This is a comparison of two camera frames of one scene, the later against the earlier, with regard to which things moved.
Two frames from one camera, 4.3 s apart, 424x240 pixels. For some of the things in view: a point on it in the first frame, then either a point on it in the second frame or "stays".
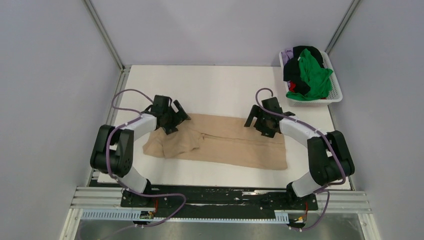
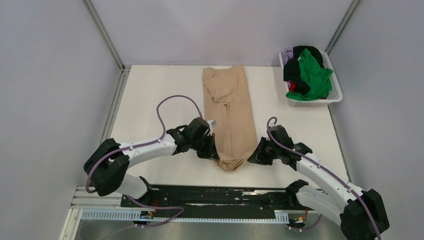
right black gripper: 257,112 -> 257,157
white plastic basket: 335,96 stays
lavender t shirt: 287,55 stays
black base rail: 179,202 stays
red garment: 292,86 stays
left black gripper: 170,128 -> 211,151
